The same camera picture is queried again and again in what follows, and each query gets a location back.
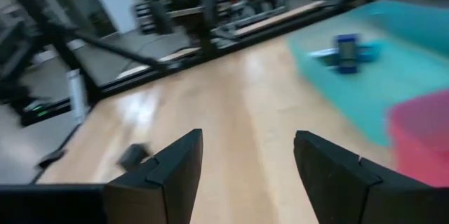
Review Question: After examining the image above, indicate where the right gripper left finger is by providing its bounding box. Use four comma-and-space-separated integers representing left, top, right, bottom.
103, 128, 205, 224

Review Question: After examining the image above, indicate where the black charging adapter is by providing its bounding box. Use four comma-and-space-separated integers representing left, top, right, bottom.
117, 142, 154, 172

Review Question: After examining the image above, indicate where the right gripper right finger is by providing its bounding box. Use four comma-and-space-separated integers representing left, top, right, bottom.
293, 130, 439, 224

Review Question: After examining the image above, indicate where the teal translucent plastic bin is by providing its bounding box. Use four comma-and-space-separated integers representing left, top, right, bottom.
286, 0, 449, 147

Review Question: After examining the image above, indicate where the pink translucent plastic bin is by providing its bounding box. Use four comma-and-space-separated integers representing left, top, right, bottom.
387, 89, 449, 189

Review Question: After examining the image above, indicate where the navy blue digital watch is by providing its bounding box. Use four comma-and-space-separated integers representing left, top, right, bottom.
334, 33, 363, 75

